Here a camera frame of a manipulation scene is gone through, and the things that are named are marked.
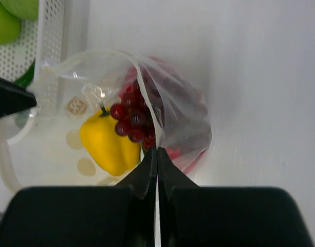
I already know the white perforated plastic basket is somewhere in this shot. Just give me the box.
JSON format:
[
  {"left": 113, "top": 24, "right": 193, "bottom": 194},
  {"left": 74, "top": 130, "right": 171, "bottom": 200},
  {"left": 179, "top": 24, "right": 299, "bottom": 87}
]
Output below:
[{"left": 0, "top": 1, "right": 78, "bottom": 192}]

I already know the green chili pepper toy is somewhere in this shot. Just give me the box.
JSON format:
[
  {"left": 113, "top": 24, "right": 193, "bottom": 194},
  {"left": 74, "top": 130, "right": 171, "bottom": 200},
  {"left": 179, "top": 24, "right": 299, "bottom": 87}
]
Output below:
[{"left": 13, "top": 60, "right": 35, "bottom": 89}]

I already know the yellow bell pepper toy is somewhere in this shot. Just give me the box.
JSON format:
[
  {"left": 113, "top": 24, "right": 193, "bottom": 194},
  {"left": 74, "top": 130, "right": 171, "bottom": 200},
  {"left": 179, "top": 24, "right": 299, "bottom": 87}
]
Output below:
[{"left": 80, "top": 107, "right": 141, "bottom": 177}]

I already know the red dragon fruit toy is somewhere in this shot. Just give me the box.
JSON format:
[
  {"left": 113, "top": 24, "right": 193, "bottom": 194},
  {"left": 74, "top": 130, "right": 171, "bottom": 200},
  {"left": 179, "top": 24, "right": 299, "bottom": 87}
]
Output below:
[{"left": 116, "top": 57, "right": 209, "bottom": 172}]

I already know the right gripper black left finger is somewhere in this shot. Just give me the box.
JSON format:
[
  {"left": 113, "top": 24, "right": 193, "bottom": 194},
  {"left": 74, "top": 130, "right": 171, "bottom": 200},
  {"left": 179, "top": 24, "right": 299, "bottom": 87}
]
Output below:
[{"left": 0, "top": 148, "right": 157, "bottom": 246}]

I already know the clear zip top bag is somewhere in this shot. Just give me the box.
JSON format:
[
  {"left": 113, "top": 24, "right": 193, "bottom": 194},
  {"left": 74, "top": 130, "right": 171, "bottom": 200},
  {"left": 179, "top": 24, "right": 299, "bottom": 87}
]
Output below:
[{"left": 25, "top": 51, "right": 212, "bottom": 186}]

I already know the dark red grape bunch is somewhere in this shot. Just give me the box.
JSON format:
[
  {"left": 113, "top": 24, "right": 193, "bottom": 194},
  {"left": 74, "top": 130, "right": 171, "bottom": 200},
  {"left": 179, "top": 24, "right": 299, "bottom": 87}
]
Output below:
[{"left": 110, "top": 67, "right": 212, "bottom": 153}]

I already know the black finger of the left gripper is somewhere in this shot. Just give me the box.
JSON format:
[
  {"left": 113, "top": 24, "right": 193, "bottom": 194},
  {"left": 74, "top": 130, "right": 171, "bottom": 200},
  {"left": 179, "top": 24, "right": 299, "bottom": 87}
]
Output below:
[{"left": 0, "top": 78, "right": 36, "bottom": 119}]

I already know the green cabbage toy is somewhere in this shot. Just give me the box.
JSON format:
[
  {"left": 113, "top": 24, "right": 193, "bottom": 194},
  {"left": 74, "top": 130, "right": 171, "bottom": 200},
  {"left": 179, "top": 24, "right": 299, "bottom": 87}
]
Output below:
[{"left": 0, "top": 0, "right": 39, "bottom": 20}]

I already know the green apple toy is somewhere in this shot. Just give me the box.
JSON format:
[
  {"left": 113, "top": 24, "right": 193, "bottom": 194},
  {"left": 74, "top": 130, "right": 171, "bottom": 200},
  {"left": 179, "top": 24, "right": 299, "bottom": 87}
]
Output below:
[{"left": 0, "top": 3, "right": 21, "bottom": 45}]

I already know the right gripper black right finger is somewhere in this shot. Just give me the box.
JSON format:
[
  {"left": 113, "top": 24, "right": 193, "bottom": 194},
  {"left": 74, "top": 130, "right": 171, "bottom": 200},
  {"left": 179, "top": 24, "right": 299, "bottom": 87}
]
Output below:
[{"left": 157, "top": 148, "right": 313, "bottom": 246}]

